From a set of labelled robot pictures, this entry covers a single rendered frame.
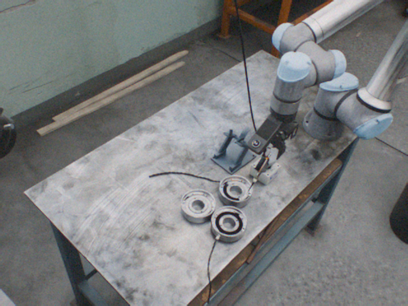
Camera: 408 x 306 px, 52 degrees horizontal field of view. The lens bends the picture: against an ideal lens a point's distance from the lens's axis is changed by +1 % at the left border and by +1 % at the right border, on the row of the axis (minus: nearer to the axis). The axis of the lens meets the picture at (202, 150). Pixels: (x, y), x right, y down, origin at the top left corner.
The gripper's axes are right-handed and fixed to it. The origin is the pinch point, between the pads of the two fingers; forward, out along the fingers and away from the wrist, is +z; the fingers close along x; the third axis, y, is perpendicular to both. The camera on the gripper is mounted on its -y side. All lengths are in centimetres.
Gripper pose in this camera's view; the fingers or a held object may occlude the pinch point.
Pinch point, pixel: (265, 160)
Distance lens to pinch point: 126.2
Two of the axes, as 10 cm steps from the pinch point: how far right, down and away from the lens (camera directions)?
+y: 7.1, -4.7, 5.2
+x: -7.0, -5.5, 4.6
